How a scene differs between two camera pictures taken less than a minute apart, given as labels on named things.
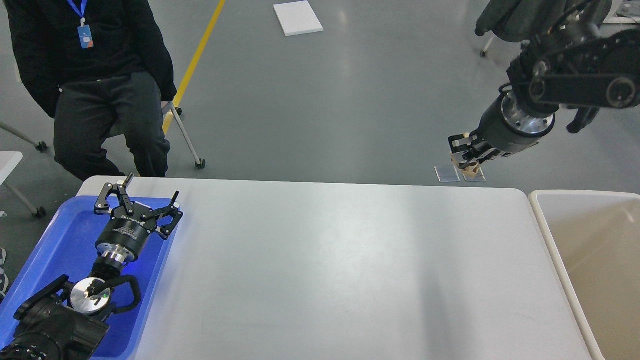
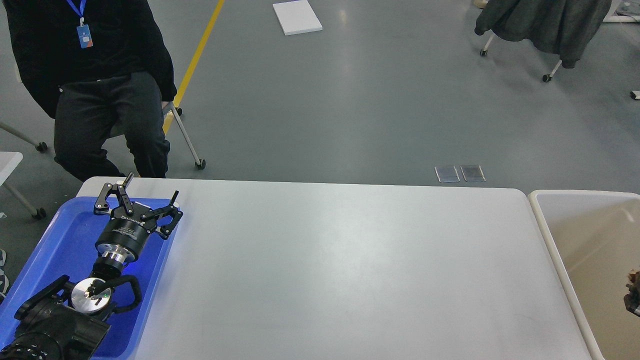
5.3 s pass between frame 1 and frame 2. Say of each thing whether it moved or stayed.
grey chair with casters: stayed
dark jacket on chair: stayed
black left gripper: stayed
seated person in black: stayed
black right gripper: moved
